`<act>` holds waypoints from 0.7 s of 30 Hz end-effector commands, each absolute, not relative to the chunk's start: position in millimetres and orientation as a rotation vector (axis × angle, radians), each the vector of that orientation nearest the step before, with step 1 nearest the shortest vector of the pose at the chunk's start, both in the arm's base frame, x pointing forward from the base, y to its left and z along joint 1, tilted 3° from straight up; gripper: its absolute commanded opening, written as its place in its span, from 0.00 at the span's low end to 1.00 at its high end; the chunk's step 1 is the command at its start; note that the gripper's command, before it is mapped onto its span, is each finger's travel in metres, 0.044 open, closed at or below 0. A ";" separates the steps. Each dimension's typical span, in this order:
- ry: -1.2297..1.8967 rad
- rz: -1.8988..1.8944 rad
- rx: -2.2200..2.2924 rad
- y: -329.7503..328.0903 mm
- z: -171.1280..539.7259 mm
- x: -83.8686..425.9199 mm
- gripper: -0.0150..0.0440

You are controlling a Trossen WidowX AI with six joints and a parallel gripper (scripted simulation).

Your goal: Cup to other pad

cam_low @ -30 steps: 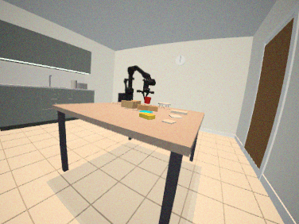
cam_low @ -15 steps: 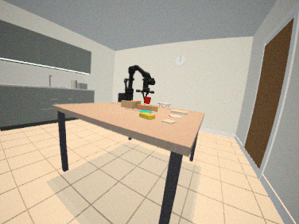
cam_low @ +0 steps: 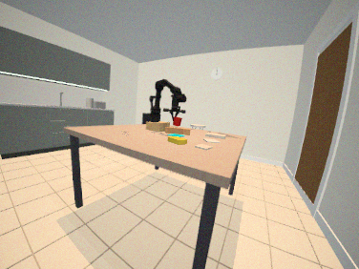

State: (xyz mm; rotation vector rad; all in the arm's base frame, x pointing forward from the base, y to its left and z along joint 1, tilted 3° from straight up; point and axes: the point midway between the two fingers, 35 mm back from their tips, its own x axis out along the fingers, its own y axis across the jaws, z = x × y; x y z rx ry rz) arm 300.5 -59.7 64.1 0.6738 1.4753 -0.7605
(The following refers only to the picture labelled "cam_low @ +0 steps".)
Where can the red cup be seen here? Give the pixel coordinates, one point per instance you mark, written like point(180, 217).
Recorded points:
point(177, 121)

